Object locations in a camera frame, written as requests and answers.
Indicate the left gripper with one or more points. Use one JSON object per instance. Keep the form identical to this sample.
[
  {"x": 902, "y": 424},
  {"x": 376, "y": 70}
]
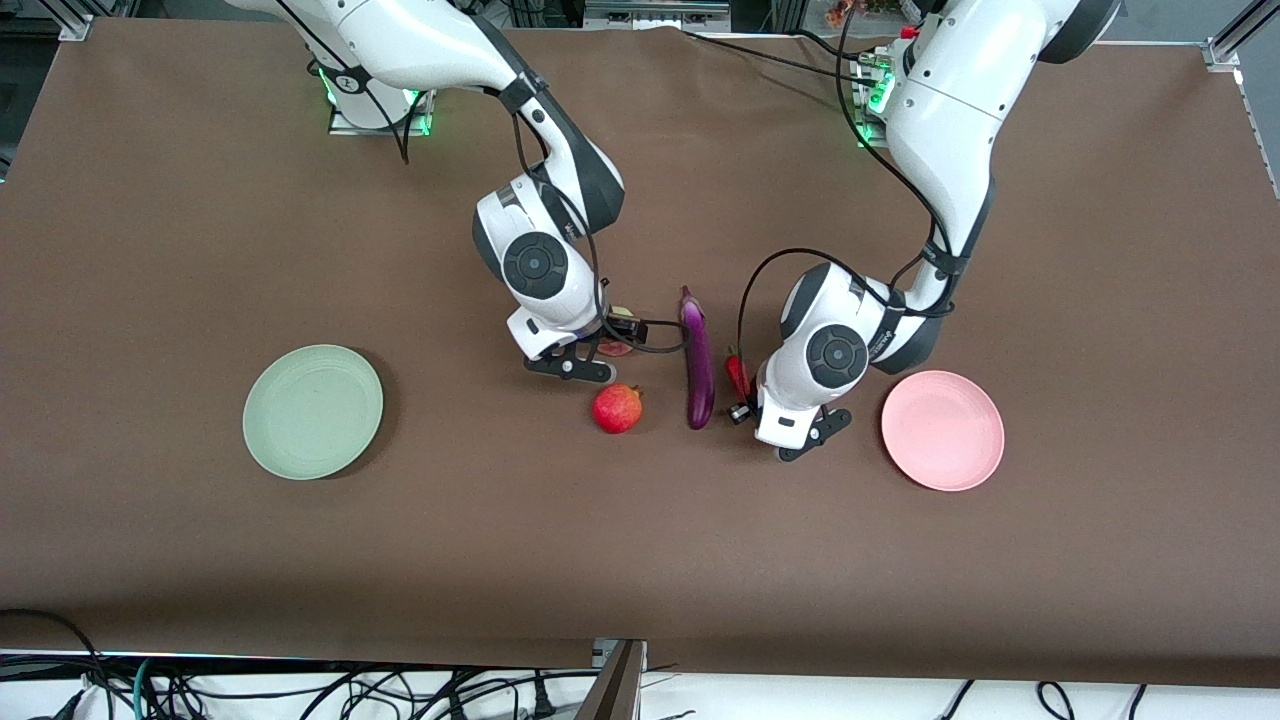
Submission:
[{"x": 741, "y": 410}]

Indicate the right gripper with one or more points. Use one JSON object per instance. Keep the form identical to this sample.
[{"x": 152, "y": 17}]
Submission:
[{"x": 603, "y": 335}]

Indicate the pink yellow peach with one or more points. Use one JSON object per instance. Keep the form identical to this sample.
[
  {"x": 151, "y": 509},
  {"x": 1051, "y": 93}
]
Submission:
[{"x": 615, "y": 349}]

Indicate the red chili pepper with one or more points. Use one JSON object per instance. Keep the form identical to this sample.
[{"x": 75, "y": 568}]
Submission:
[{"x": 738, "y": 378}]

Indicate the purple eggplant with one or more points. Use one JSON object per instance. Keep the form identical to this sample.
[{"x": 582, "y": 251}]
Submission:
[{"x": 698, "y": 370}]

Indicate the red pomegranate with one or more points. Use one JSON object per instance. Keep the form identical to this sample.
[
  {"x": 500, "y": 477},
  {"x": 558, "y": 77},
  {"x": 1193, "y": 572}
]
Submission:
[{"x": 617, "y": 410}]

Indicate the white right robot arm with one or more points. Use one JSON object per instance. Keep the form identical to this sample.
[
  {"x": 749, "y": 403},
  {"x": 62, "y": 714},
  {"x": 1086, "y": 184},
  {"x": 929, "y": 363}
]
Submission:
[{"x": 440, "y": 45}]

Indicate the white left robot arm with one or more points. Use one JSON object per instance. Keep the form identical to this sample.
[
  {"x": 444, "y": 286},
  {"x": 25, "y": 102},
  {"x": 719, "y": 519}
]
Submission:
[{"x": 940, "y": 120}]

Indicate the brown table cover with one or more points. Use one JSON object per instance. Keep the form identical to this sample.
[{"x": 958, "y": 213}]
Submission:
[{"x": 640, "y": 550}]

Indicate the pink round plate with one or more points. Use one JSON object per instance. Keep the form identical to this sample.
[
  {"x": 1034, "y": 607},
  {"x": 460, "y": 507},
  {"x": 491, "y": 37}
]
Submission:
[{"x": 942, "y": 430}]

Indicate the grey metal box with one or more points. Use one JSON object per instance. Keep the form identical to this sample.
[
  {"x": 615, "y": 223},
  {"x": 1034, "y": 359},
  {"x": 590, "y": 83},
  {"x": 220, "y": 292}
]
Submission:
[{"x": 655, "y": 15}]

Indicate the green round plate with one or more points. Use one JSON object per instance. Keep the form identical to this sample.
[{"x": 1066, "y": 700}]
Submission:
[{"x": 312, "y": 412}]

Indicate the orange background object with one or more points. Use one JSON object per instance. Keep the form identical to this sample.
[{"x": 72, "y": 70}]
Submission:
[{"x": 845, "y": 12}]

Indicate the aluminium profile post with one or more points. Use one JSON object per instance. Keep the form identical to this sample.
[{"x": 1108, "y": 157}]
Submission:
[{"x": 615, "y": 690}]

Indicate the aluminium frame corner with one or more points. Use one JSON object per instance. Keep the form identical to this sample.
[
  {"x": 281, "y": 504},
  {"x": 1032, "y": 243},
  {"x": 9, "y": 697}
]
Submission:
[
  {"x": 1222, "y": 50},
  {"x": 75, "y": 25}
]

